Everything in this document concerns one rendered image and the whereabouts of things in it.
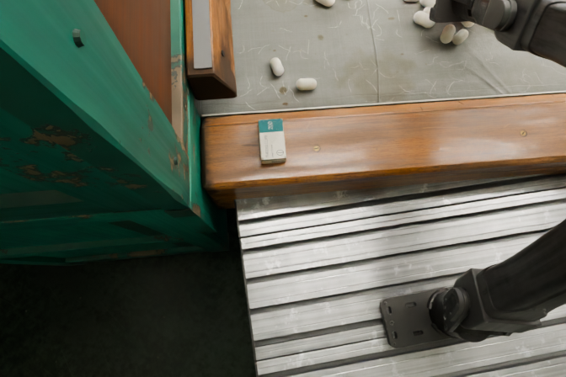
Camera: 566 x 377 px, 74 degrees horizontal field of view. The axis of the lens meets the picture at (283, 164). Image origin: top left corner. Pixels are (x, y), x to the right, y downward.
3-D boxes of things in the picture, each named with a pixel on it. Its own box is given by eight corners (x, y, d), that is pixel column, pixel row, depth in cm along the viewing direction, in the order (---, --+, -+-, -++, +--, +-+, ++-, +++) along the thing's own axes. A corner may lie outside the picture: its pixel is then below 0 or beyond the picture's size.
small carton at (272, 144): (285, 162, 53) (286, 158, 51) (261, 164, 53) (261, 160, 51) (281, 123, 55) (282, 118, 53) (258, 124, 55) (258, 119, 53)
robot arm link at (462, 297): (458, 287, 45) (461, 337, 44) (529, 292, 46) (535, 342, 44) (435, 285, 52) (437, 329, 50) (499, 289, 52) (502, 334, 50)
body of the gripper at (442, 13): (435, -26, 55) (461, -20, 49) (501, -29, 56) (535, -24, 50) (428, 20, 59) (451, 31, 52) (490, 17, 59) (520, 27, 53)
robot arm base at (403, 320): (395, 303, 50) (408, 359, 48) (534, 278, 52) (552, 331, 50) (378, 299, 58) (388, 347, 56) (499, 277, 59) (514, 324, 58)
